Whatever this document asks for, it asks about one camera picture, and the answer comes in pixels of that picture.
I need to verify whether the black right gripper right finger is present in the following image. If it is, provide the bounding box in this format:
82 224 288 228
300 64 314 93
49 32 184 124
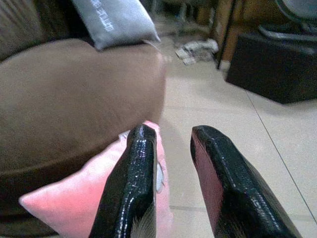
190 125 303 238

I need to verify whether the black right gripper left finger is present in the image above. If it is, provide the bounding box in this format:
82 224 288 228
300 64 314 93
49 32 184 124
89 124 159 238

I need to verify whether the pink pillow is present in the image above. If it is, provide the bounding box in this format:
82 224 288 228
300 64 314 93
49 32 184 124
18 120 174 238

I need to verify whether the brown sofa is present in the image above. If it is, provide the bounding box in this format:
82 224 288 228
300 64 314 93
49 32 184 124
0 0 167 236

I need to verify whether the grey pillow with lettering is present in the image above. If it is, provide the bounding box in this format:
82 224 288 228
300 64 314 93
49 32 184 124
71 0 161 51

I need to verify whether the black box cabinet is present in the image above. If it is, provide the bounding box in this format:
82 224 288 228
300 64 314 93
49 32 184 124
225 31 317 105

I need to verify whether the black metal pole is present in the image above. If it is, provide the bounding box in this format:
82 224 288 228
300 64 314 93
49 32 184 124
216 0 238 70

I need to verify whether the round fan with cable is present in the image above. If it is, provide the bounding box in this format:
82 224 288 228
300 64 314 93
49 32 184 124
257 0 317 42

